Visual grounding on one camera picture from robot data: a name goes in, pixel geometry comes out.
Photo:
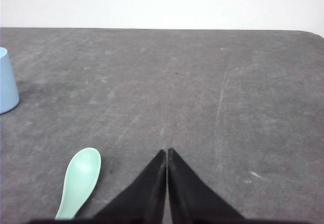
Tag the mint green plastic spoon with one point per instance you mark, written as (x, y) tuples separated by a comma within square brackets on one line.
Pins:
[(80, 179)]

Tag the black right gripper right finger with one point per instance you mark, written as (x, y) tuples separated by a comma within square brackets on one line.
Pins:
[(191, 200)]

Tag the light blue plastic cup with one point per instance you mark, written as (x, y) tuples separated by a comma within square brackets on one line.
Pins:
[(9, 91)]

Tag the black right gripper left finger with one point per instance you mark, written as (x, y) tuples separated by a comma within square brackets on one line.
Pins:
[(143, 201)]

